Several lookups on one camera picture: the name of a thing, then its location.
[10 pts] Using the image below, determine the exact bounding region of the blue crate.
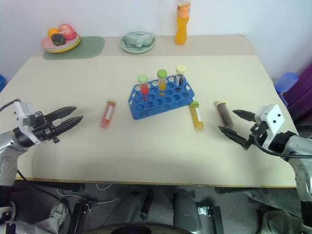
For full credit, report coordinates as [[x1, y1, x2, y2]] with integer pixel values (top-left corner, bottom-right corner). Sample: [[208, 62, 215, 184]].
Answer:
[[0, 74, 8, 93]]

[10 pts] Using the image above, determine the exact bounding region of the purple bin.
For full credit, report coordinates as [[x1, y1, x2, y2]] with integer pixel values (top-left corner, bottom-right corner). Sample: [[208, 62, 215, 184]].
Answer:
[[283, 62, 312, 122]]

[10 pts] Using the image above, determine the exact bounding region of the blue water bottle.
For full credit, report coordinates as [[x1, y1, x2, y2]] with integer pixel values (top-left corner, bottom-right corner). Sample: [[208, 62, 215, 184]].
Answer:
[[275, 71, 299, 96]]

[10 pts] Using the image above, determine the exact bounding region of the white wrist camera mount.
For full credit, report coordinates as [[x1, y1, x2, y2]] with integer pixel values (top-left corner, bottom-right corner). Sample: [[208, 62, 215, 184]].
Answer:
[[254, 104, 285, 150], [13, 101, 41, 145]]

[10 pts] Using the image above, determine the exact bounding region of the green placemat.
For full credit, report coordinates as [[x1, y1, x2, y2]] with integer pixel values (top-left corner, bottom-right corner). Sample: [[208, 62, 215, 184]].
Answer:
[[42, 36, 106, 61]]

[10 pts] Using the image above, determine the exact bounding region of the dark avocado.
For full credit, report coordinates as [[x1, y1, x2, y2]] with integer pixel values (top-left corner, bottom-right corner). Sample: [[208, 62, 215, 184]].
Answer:
[[50, 34, 66, 46]]

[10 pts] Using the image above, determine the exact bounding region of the stack of pastel plates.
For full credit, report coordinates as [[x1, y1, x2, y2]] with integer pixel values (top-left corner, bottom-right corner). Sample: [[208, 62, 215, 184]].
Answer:
[[40, 34, 81, 54]]

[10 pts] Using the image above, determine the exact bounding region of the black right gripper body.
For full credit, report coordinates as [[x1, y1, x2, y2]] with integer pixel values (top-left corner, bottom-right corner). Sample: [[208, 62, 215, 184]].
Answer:
[[247, 121, 270, 148]]

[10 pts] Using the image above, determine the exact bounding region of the red liquid tube green cap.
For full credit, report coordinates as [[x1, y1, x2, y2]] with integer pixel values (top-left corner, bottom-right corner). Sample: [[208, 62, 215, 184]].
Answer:
[[137, 74, 150, 96]]

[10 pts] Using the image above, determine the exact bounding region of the grey folded cable bundle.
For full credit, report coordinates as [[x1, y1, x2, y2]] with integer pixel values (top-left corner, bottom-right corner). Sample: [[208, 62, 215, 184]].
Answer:
[[122, 31, 155, 48]]

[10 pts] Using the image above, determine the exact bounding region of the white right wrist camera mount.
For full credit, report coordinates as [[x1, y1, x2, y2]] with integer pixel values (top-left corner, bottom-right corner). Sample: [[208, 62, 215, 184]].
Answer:
[[254, 104, 285, 150]]

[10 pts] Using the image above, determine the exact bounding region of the red apple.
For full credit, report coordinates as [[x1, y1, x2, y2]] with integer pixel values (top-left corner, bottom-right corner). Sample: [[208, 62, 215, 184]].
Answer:
[[58, 23, 76, 40]]

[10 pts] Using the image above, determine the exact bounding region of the yellow liquid tube green cap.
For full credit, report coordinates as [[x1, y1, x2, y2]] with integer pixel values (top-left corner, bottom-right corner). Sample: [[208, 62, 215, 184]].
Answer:
[[189, 101, 205, 133]]

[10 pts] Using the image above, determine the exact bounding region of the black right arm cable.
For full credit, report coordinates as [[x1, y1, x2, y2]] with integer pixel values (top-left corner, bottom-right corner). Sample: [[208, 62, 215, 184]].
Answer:
[[253, 133, 312, 158]]

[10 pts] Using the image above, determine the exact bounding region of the light green plate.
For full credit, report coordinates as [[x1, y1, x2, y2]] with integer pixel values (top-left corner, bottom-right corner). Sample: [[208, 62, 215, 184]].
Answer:
[[119, 36, 156, 55]]

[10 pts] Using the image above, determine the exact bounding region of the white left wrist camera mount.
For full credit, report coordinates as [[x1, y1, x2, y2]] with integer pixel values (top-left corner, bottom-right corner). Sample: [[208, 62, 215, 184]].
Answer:
[[13, 101, 41, 145]]

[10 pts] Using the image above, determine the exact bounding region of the dark liquid tube cream cap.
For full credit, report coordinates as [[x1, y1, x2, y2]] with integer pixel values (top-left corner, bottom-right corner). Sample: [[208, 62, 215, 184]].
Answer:
[[175, 64, 187, 86]]

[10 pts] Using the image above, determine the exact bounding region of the grey sneaker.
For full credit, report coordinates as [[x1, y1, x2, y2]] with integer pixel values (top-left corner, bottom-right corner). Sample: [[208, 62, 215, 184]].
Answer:
[[49, 200, 69, 229]]

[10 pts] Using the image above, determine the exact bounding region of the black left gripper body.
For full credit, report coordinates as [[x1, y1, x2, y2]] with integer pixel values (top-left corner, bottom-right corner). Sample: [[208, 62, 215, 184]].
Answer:
[[32, 110, 60, 143]]

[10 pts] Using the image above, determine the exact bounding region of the pink liquid tube green cap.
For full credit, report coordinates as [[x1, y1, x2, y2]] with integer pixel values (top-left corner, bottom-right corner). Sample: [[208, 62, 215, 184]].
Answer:
[[100, 98, 117, 129]]

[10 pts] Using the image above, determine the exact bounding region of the orange soda bottle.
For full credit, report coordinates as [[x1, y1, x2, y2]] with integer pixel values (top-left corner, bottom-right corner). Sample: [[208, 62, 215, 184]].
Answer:
[[175, 0, 192, 46]]

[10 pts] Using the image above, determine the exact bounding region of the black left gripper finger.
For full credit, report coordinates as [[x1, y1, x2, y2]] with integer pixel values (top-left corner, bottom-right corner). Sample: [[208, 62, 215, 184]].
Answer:
[[53, 116, 84, 136], [45, 106, 78, 120]]

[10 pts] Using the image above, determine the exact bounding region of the blue test tube rack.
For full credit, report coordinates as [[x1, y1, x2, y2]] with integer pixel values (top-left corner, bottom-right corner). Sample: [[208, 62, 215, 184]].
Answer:
[[127, 75, 196, 120]]

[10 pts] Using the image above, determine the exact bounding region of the white cable on floor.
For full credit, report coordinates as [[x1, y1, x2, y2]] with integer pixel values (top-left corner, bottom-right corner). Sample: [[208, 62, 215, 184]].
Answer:
[[56, 183, 120, 205]]

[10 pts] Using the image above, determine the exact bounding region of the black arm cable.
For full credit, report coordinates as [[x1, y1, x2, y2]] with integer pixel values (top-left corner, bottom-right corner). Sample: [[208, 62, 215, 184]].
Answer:
[[0, 98, 74, 234], [253, 133, 312, 158]]

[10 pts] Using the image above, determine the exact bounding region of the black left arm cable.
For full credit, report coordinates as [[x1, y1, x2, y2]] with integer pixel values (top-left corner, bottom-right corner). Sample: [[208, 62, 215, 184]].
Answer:
[[0, 98, 74, 234]]

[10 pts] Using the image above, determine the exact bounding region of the orange liquid tube green cap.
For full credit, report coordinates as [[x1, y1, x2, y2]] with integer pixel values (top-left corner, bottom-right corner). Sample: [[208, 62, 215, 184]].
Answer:
[[156, 69, 168, 91]]

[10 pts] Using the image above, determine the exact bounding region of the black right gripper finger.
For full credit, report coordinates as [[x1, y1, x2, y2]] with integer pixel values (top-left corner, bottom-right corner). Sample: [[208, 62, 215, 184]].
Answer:
[[217, 125, 251, 150], [233, 110, 257, 123]]

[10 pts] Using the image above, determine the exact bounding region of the brown powder tube cream cap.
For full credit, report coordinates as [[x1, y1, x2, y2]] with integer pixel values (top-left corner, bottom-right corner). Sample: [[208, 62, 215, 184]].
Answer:
[[214, 100, 235, 128]]

